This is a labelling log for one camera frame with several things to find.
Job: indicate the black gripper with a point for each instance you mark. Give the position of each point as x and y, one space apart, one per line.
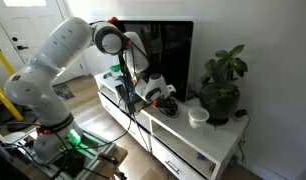
167 102

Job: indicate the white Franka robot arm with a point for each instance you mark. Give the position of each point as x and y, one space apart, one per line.
53 56

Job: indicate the black glasses pouch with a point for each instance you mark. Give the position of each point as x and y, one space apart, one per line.
169 114

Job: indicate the white TV stand cabinet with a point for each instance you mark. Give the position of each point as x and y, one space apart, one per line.
179 133

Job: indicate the clear plastic lidded container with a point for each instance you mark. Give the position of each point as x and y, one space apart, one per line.
198 116

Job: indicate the black flat screen TV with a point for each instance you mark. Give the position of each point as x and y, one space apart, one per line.
176 50

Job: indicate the green potted plant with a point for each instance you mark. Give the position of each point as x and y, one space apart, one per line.
223 90

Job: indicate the green plastic basket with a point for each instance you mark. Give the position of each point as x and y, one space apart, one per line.
115 68

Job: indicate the small blue object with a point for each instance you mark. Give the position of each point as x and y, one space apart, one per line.
201 156

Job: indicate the black power adapter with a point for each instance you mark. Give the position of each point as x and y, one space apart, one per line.
240 112

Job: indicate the dark door mat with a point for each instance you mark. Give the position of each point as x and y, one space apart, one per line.
63 91

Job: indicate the yellow metal stand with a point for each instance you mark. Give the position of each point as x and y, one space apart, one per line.
9 106

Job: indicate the white door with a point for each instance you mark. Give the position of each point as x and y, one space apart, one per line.
13 23

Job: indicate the black bulky case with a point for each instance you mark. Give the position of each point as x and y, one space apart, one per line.
3 163

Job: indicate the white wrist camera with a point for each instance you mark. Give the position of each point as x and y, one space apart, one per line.
170 90

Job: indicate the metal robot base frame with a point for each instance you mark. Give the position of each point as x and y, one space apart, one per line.
93 153

